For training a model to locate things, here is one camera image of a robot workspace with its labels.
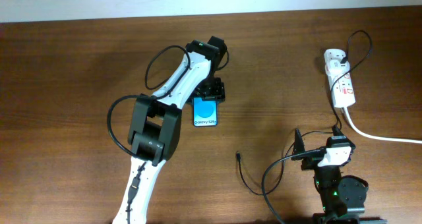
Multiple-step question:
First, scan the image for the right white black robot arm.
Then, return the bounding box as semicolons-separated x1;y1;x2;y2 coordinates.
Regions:
292;126;388;224

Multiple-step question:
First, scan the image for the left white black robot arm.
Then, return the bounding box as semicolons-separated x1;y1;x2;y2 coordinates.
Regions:
106;36;229;223

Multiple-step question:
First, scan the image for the thick white power cord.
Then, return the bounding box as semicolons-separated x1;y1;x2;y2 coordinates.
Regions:
341;106;422;144

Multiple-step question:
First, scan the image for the white power strip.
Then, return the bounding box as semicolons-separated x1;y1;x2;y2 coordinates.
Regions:
324;49;355;108

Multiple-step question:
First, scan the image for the thin black charging cable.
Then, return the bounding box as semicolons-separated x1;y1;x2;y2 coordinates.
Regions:
236;30;373;196

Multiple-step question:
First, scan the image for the blue screen Samsung smartphone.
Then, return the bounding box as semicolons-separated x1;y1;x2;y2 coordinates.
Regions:
193;98;218;127

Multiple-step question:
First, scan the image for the white USB charger plug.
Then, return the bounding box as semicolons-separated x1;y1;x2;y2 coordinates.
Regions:
325;59;350;76

